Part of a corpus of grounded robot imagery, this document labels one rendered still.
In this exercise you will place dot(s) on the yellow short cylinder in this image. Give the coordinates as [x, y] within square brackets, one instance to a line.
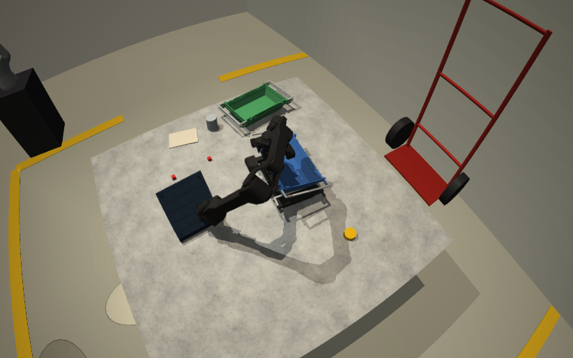
[349, 233]

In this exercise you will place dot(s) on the beige flat rectangular board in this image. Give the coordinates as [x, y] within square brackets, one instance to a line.
[183, 138]

